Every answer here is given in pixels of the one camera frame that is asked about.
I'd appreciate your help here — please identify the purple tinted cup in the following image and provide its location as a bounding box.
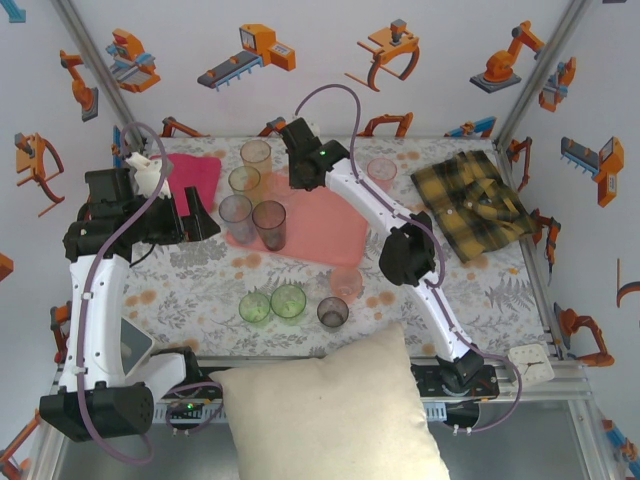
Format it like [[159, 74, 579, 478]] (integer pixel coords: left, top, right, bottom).
[[218, 194, 255, 245]]

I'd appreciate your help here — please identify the tall clear glass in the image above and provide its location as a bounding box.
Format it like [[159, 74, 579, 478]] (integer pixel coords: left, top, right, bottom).
[[267, 169, 299, 204]]

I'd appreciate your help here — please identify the tall yellow-green glass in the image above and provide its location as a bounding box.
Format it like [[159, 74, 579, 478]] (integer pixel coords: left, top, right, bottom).
[[228, 165, 263, 206]]

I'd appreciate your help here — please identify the tall orange glass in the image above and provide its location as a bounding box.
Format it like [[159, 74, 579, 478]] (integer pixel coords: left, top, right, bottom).
[[239, 139, 274, 184]]

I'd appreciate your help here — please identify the tall dark purple glass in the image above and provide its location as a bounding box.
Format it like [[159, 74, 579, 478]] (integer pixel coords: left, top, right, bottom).
[[251, 200, 289, 252]]

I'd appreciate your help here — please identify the tall pink glass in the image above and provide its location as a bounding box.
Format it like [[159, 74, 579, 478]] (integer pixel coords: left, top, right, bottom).
[[366, 157, 399, 194]]

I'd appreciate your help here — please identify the small green glass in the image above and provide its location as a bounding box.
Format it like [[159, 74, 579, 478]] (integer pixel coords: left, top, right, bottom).
[[269, 283, 308, 326], [238, 292, 272, 330]]

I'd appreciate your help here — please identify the small pink textured glass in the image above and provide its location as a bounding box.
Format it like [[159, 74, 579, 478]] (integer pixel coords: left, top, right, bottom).
[[329, 265, 364, 304]]

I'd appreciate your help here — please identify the small grey glass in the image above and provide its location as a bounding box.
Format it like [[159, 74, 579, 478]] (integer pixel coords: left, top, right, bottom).
[[316, 296, 350, 332]]

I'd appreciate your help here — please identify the pink plastic tray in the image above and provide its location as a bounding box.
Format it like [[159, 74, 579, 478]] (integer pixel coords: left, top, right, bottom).
[[224, 172, 371, 268]]

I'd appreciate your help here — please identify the magenta folded cloth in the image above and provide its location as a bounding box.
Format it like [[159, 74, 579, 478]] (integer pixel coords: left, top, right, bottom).
[[147, 153, 223, 221]]

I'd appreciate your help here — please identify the floral tablecloth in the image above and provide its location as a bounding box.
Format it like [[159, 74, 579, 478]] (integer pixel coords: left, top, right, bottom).
[[107, 135, 556, 360]]

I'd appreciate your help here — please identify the white tissue box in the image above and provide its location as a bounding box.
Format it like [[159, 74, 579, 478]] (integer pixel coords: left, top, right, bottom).
[[119, 319, 155, 381]]

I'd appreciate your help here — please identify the yellow plaid shirt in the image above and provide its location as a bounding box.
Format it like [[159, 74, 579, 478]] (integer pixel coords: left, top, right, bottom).
[[410, 149, 542, 264]]

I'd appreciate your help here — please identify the cream pillow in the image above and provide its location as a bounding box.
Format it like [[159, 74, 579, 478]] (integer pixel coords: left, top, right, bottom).
[[208, 322, 451, 480]]

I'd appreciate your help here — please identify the white square clock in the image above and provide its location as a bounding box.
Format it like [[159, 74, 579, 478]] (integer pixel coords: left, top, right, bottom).
[[508, 342, 555, 385]]

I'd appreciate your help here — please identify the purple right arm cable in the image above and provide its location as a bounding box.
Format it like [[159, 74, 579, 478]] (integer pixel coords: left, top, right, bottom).
[[294, 84, 524, 435]]

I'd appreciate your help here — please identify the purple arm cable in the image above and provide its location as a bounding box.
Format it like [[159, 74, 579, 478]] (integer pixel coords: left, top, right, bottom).
[[294, 84, 524, 435], [77, 122, 225, 466]]

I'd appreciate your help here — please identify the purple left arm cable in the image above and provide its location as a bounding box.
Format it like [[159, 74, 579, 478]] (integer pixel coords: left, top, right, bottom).
[[77, 122, 225, 466]]

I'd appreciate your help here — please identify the aluminium cage post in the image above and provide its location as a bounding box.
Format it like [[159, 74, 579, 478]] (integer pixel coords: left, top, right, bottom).
[[493, 0, 597, 146], [49, 0, 149, 146]]

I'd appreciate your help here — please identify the grey slotted cable duct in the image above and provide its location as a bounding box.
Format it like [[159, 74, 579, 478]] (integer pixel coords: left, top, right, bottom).
[[149, 402, 446, 425]]

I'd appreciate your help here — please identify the aluminium table frame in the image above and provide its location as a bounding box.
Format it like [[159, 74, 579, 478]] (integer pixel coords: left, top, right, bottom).
[[47, 137, 589, 404]]

